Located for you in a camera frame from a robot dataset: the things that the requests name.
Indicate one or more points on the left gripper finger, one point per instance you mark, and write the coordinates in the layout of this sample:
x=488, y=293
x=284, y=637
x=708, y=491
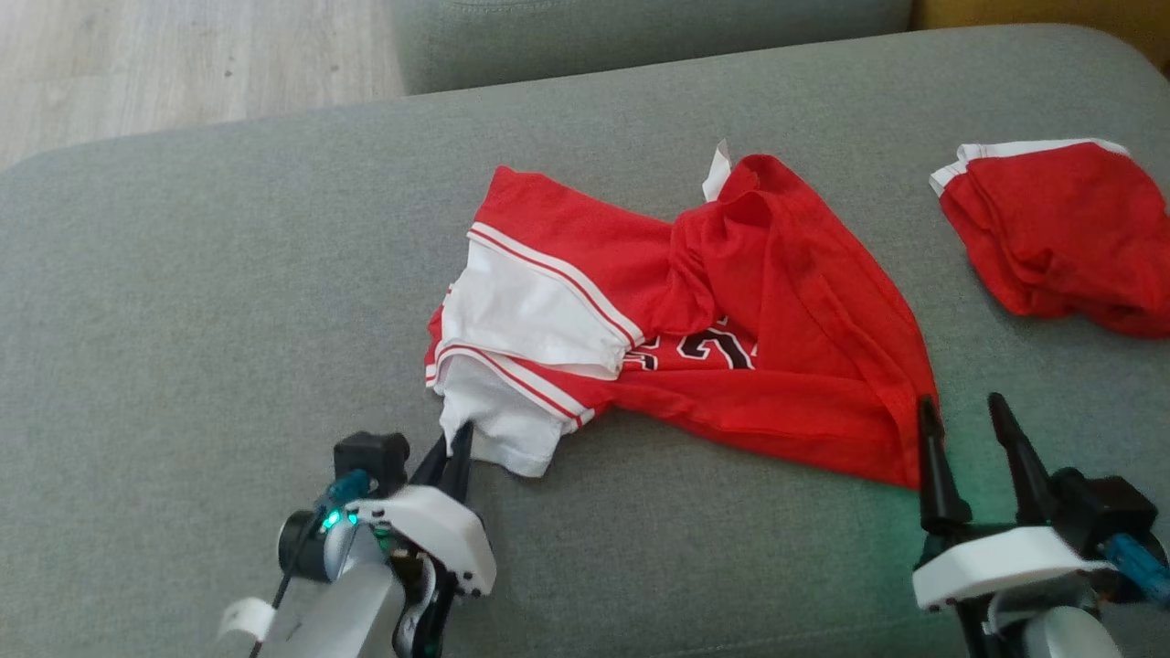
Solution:
x=430, y=471
x=460, y=466

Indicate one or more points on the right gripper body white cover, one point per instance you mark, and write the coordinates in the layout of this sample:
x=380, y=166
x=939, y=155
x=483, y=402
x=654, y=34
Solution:
x=996, y=562

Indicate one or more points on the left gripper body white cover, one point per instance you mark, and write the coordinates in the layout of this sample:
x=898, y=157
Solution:
x=430, y=525

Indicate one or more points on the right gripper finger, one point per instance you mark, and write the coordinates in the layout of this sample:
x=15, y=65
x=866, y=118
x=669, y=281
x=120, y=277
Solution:
x=940, y=493
x=1031, y=484

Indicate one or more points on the red shorts white side stripe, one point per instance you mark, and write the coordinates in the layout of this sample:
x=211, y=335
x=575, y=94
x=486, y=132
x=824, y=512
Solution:
x=1051, y=228

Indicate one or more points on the red basketball jersey number 23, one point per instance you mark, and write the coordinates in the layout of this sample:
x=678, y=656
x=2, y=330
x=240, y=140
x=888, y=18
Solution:
x=777, y=292

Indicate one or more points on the grey fabric sofa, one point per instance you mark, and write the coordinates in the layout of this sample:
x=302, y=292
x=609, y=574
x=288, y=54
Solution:
x=228, y=320

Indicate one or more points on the small grey sofa cushion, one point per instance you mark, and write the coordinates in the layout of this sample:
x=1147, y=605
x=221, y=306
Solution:
x=640, y=37

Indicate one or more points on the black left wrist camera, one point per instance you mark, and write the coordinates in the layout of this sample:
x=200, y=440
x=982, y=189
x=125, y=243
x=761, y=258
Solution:
x=370, y=457

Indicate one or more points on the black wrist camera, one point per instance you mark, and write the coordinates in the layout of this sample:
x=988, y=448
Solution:
x=370, y=457
x=1101, y=507

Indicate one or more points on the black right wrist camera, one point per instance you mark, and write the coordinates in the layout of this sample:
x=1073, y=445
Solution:
x=1101, y=507

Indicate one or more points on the blue left camera connector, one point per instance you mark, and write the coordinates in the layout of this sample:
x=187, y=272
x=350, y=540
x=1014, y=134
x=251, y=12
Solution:
x=347, y=484

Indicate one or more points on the blue camera connector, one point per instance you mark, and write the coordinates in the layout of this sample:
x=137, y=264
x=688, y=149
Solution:
x=1138, y=567
x=347, y=484

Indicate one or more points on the blue right camera connector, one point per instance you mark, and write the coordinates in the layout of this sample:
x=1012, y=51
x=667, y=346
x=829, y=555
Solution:
x=1138, y=567

